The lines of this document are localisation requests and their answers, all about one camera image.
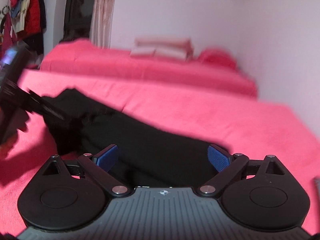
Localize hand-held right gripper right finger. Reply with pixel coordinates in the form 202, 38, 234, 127
196, 144, 286, 198

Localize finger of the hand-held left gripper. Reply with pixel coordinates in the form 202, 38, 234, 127
25, 89, 77, 124

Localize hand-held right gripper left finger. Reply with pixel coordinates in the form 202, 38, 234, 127
42, 144, 129, 197

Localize black pants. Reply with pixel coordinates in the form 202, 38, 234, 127
40, 88, 235, 188

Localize pink fleece blanket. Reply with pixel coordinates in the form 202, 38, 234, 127
0, 69, 320, 230

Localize rack of hanging clothes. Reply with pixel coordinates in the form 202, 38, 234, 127
0, 0, 47, 57

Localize red bed cover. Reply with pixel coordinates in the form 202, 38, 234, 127
40, 39, 258, 98

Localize folded red cloth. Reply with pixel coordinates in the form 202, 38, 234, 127
198, 47, 237, 70

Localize pink curtain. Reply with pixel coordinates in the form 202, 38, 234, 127
89, 0, 118, 48

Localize pink satin pillow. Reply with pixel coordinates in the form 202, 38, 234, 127
131, 45, 193, 61
134, 37, 192, 49

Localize dark window frame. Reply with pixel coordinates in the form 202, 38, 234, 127
62, 0, 98, 42

